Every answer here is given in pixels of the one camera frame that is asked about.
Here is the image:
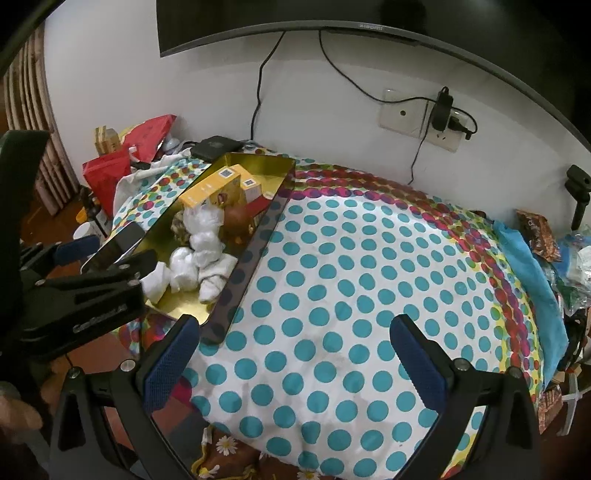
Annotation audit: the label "white wall jack plate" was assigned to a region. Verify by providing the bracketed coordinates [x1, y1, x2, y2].
[379, 88, 432, 137]

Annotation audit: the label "black cable to charger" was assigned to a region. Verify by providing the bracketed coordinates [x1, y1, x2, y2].
[318, 30, 439, 104]

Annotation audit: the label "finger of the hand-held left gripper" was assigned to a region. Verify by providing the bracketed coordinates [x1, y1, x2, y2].
[18, 234, 101, 273]
[28, 250, 158, 296]

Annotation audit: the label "polka-dot blanket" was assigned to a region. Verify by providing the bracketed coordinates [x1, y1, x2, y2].
[111, 143, 543, 480]

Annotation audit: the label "person's left hand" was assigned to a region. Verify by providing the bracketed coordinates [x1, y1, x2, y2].
[0, 383, 44, 432]

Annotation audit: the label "red box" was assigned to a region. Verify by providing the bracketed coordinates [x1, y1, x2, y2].
[252, 191, 279, 219]

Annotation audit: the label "brown snack packet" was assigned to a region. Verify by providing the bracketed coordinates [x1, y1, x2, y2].
[515, 209, 561, 261]

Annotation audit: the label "black power plug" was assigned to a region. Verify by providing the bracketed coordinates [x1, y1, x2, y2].
[450, 115, 478, 141]

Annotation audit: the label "striped curtain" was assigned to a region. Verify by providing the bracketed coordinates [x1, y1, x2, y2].
[2, 25, 79, 217]

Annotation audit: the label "black charger adapter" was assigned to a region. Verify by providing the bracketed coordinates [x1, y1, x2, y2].
[431, 86, 455, 132]

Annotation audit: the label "dark tool with yellow part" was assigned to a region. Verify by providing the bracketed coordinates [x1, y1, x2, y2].
[76, 185, 103, 222]

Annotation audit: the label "floral brown cloth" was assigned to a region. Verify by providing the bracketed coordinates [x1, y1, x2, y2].
[196, 425, 319, 480]

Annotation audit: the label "blue cloth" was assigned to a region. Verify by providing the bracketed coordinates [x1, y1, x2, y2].
[492, 219, 571, 384]

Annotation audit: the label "clear plastic bag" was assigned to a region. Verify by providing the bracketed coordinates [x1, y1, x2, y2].
[549, 233, 591, 319]

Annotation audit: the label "white plastic stand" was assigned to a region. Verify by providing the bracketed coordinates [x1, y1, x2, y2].
[556, 369, 589, 437]

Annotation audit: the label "brown toy figure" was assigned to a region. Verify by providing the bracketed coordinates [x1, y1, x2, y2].
[222, 196, 259, 243]

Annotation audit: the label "cardboard boxes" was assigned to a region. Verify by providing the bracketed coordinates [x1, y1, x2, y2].
[95, 126, 127, 155]

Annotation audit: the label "white wall power outlet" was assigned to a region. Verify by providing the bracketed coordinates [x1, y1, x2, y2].
[422, 104, 469, 153]

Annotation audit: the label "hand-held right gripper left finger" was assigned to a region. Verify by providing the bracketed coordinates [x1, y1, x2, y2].
[50, 314, 201, 480]

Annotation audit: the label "black hanging cable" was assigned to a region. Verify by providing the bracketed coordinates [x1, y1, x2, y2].
[250, 30, 284, 141]

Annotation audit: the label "black clamp stand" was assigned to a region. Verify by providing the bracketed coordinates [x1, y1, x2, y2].
[566, 164, 591, 232]

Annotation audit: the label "small yellow box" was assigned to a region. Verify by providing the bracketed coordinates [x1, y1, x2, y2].
[240, 176, 262, 205]

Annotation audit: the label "red bag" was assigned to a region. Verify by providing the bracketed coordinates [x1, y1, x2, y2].
[83, 114, 177, 217]

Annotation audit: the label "camouflage sock ball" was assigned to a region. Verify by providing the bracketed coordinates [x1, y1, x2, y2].
[171, 212, 192, 243]

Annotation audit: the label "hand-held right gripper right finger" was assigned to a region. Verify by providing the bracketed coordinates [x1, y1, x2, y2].
[389, 314, 543, 480]

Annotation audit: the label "long yellow box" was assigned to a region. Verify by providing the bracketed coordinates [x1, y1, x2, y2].
[178, 164, 250, 213]

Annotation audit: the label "gold tin box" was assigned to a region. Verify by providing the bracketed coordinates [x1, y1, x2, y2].
[139, 154, 297, 344]

